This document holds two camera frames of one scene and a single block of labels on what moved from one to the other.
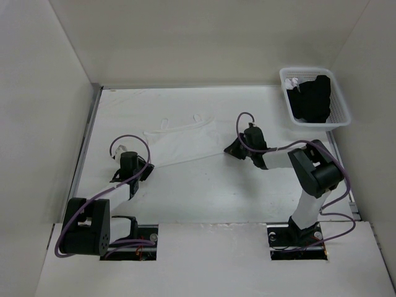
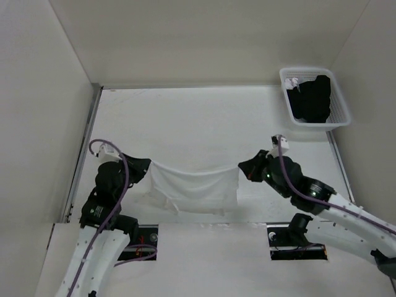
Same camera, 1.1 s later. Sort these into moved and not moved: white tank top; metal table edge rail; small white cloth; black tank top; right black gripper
Moved: right black gripper; white tank top
Not moved: small white cloth; metal table edge rail; black tank top
